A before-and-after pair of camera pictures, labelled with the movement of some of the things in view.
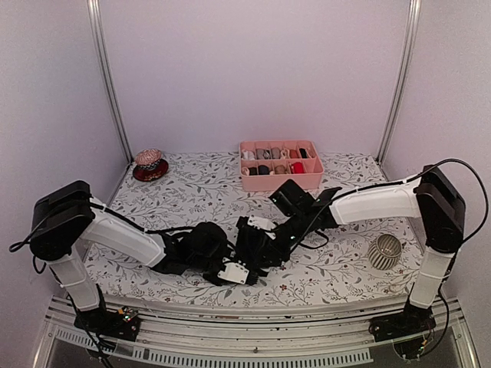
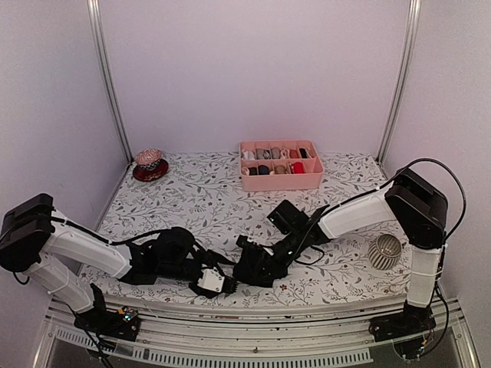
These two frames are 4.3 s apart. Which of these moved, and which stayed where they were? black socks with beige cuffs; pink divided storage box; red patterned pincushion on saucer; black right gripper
Moved: black right gripper
Stayed: pink divided storage box; black socks with beige cuffs; red patterned pincushion on saucer
